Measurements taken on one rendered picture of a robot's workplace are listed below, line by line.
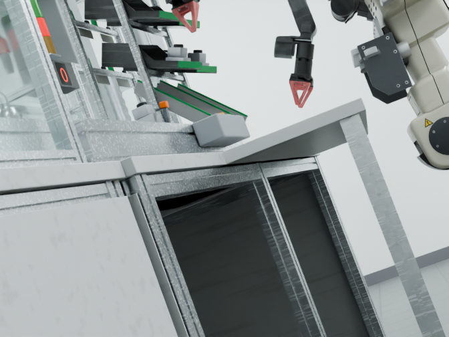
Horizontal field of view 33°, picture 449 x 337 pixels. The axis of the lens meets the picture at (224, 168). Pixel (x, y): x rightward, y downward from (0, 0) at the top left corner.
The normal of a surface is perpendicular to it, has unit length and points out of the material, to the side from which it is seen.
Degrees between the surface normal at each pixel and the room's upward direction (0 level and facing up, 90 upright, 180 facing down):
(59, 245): 90
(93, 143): 90
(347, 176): 90
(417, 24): 90
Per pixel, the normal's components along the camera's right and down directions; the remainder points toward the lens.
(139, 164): 0.88, -0.36
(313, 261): -0.32, 0.04
